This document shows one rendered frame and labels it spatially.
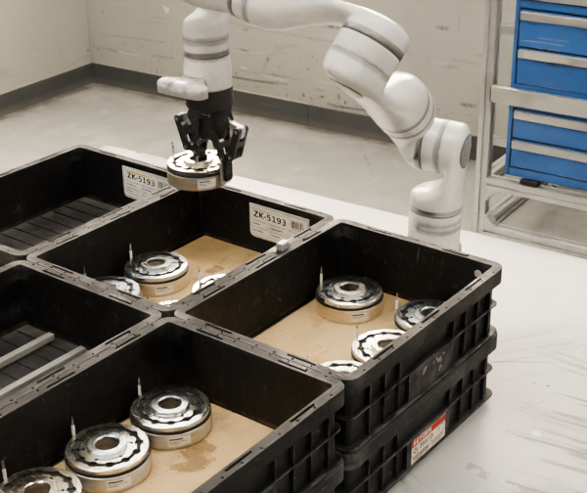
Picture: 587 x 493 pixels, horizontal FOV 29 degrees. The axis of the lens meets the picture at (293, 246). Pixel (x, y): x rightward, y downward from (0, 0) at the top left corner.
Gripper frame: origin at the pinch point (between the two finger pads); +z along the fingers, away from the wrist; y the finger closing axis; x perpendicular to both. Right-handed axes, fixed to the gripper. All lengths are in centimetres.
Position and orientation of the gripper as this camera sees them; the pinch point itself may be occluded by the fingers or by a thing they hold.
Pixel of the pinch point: (213, 169)
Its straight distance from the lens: 183.2
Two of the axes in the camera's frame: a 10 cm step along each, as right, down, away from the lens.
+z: 0.3, 9.0, 4.3
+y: -8.1, -2.4, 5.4
